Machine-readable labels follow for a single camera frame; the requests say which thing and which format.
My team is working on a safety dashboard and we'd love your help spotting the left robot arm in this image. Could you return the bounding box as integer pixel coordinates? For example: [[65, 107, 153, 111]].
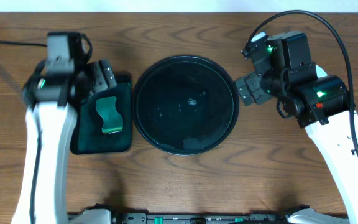
[[12, 101, 113, 223]]

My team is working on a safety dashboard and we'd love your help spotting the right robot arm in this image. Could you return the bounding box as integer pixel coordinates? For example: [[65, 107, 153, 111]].
[[236, 31, 358, 223]]

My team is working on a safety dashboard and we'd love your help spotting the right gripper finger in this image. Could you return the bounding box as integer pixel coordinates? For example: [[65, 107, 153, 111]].
[[244, 72, 272, 105], [234, 77, 254, 106]]

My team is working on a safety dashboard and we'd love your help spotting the black rectangular water tray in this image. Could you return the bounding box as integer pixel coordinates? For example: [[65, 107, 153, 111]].
[[70, 73, 132, 154]]

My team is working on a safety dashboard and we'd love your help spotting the green yellow sponge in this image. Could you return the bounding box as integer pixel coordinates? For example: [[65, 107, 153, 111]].
[[96, 96, 124, 134]]

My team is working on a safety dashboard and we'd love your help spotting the round black tray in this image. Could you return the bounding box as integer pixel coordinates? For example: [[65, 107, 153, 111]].
[[131, 55, 239, 156]]

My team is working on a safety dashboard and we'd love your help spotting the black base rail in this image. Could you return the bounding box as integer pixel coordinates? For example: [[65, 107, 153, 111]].
[[68, 205, 323, 224]]

